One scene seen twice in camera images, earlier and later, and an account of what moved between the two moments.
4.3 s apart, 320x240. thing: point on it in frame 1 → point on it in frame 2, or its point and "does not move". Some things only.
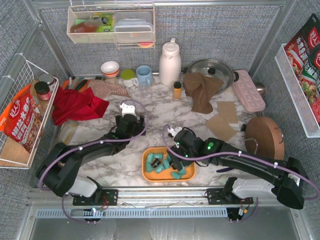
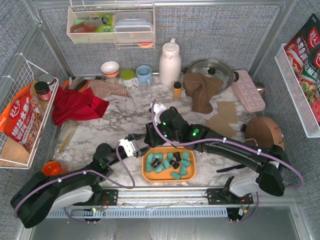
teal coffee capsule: x=166 y=164 does not move
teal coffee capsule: x=182 y=172 does not move
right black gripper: x=173 y=155 → x=149 y=135
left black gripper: x=129 y=122 → x=137 y=152
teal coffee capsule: x=159 y=168 does not move
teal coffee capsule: x=150 y=157 does not move
